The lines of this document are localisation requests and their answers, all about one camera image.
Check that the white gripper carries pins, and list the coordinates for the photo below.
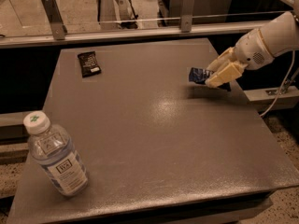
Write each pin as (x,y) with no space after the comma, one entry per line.
(250,53)

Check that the blue rxbar blueberry wrapper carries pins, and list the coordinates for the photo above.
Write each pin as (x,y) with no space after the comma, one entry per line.
(199,75)

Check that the left metal rail bracket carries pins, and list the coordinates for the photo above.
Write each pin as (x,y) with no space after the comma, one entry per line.
(57,26)

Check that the black snack bar wrapper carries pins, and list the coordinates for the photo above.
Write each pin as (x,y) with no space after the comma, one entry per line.
(88,63)

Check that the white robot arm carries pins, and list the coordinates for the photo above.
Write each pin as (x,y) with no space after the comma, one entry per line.
(282,33)

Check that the grey table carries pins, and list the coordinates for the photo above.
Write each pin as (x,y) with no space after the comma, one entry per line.
(155,145)

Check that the right metal rail bracket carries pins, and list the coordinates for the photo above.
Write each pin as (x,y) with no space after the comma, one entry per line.
(186,15)

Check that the clear plastic water bottle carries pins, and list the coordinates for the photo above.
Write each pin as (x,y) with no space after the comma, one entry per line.
(51,147)

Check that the metal rail bracket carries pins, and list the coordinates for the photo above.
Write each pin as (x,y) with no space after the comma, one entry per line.
(186,15)
(57,26)

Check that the horizontal metal rail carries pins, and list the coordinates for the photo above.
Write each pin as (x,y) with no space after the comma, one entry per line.
(130,35)

